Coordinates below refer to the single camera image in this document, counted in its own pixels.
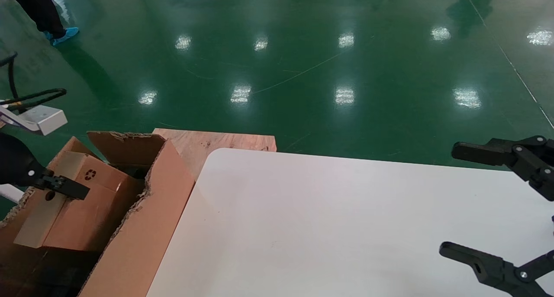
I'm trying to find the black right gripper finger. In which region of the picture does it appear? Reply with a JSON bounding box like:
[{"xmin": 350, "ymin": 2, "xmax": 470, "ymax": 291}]
[
  {"xmin": 439, "ymin": 241, "xmax": 554, "ymax": 297},
  {"xmin": 451, "ymin": 136, "xmax": 554, "ymax": 201}
]

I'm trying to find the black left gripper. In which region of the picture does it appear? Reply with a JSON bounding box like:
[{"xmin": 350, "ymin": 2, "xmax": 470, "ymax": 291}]
[{"xmin": 0, "ymin": 132, "xmax": 90, "ymax": 200}]

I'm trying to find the small brown cardboard box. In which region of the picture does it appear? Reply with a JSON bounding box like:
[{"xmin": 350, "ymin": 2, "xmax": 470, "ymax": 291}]
[{"xmin": 13, "ymin": 151, "xmax": 145, "ymax": 252}]

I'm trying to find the large open cardboard box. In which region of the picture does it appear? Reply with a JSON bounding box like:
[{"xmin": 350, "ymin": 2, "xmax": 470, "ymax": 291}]
[{"xmin": 0, "ymin": 131, "xmax": 196, "ymax": 297}]

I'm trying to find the plywood board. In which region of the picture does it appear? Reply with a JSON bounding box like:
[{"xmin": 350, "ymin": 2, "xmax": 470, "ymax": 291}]
[{"xmin": 152, "ymin": 128, "xmax": 277, "ymax": 181}]

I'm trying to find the person in black trousers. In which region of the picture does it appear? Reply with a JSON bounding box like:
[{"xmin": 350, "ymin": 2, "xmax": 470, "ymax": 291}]
[{"xmin": 9, "ymin": 0, "xmax": 80, "ymax": 46}]

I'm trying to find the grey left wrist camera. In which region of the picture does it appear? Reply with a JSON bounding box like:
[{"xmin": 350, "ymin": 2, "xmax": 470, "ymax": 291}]
[{"xmin": 0, "ymin": 104, "xmax": 68, "ymax": 136}]

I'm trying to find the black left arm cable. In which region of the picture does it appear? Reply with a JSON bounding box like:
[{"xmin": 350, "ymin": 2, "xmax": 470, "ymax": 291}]
[{"xmin": 0, "ymin": 52, "xmax": 67, "ymax": 109}]

